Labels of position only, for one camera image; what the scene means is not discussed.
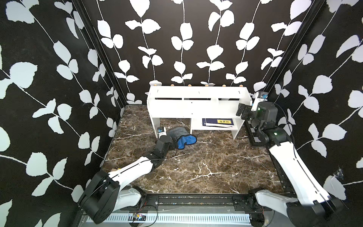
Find grey blue cleaning cloth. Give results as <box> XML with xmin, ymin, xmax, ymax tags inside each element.
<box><xmin>167</xmin><ymin>127</ymin><xmax>197</xmax><ymax>149</ymax></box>

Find white wooden bookshelf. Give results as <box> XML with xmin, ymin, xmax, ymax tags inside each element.
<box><xmin>147</xmin><ymin>86</ymin><xmax>252</xmax><ymax>138</ymax></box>

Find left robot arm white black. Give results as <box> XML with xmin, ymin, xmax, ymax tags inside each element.
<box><xmin>78</xmin><ymin>135</ymin><xmax>177</xmax><ymax>224</ymax></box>

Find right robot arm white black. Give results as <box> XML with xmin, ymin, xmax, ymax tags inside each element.
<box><xmin>236</xmin><ymin>101</ymin><xmax>343</xmax><ymax>227</ymax></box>

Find blue book yellow label top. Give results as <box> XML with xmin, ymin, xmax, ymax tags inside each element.
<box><xmin>202</xmin><ymin>118</ymin><xmax>234</xmax><ymax>128</ymax></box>

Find black white checkerboard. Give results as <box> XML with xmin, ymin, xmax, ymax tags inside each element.
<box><xmin>244</xmin><ymin>118</ymin><xmax>272</xmax><ymax>147</ymax></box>

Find small green circuit board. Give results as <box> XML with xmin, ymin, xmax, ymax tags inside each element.
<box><xmin>132</xmin><ymin>214</ymin><xmax>146</xmax><ymax>222</ymax></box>

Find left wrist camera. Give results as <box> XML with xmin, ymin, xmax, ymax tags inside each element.
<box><xmin>157</xmin><ymin>127</ymin><xmax>167</xmax><ymax>139</ymax></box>

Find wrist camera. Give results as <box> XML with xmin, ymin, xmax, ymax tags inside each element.
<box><xmin>157</xmin><ymin>127</ymin><xmax>167</xmax><ymax>139</ymax></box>
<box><xmin>251</xmin><ymin>91</ymin><xmax>268</xmax><ymax>111</ymax></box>

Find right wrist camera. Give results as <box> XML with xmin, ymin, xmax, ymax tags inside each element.
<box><xmin>251</xmin><ymin>91</ymin><xmax>268</xmax><ymax>111</ymax></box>

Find white perforated cable strip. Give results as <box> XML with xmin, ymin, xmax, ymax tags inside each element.
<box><xmin>103</xmin><ymin>213</ymin><xmax>251</xmax><ymax>225</ymax></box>

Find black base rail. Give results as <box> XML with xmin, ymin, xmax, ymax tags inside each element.
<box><xmin>116</xmin><ymin>194</ymin><xmax>272</xmax><ymax>213</ymax></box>

